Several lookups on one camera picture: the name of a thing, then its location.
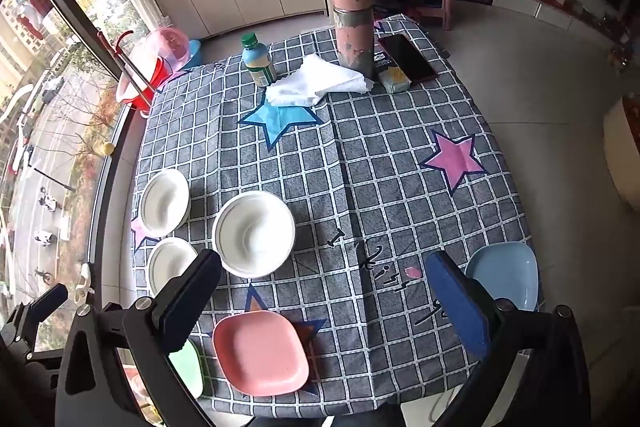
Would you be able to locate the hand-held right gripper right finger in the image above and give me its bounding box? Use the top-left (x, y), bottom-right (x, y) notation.
top-left (424, 251), bottom-right (593, 427)

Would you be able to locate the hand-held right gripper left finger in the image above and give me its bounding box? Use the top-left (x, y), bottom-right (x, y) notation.
top-left (54, 248), bottom-right (223, 427)

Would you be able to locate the large white bowl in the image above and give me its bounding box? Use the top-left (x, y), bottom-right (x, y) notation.
top-left (212, 192), bottom-right (297, 279)

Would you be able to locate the small white bowl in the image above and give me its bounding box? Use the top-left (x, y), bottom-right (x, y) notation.
top-left (139, 168), bottom-right (192, 238)
top-left (146, 237), bottom-right (201, 299)

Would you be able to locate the blue square plate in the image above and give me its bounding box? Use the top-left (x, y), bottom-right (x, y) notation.
top-left (465, 242), bottom-right (543, 313)

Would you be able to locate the white window latch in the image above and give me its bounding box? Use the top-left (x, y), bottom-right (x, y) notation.
top-left (75, 263), bottom-right (96, 305)

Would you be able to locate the green square plate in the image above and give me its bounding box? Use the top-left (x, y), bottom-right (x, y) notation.
top-left (167, 338), bottom-right (205, 399)

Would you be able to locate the pink square plate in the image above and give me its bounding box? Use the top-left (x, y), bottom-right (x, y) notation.
top-left (212, 311), bottom-right (311, 397)

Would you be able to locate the grey checked star tablecloth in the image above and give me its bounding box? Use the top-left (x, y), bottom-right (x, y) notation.
top-left (131, 13), bottom-right (543, 418)

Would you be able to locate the white round pot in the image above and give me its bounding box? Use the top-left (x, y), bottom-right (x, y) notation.
top-left (602, 93), bottom-right (640, 208)

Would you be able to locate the pale green tissue packet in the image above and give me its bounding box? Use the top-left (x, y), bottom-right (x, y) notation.
top-left (377, 66), bottom-right (412, 94)

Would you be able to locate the blue basin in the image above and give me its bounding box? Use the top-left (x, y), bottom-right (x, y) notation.
top-left (182, 39), bottom-right (203, 68)

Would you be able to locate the small labelled box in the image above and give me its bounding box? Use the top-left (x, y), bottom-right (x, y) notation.
top-left (241, 33), bottom-right (278, 88)

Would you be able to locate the white towel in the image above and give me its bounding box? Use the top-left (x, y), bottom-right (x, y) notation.
top-left (264, 53), bottom-right (376, 108)

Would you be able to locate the black smartphone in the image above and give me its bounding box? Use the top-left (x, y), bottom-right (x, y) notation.
top-left (377, 33), bottom-right (438, 84)

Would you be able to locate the pink translucent basin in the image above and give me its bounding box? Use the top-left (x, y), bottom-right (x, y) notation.
top-left (145, 27), bottom-right (191, 72)

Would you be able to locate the pink worn thermos flask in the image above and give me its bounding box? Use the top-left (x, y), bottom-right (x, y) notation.
top-left (331, 0), bottom-right (377, 80)

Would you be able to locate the white low cabinet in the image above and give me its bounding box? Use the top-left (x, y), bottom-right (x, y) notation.
top-left (492, 0), bottom-right (640, 48)

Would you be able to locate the black window frame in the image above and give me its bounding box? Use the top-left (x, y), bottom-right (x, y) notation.
top-left (0, 0), bottom-right (166, 358)

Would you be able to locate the silver mop handle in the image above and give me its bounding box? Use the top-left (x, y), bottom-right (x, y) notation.
top-left (96, 30), bottom-right (151, 100)

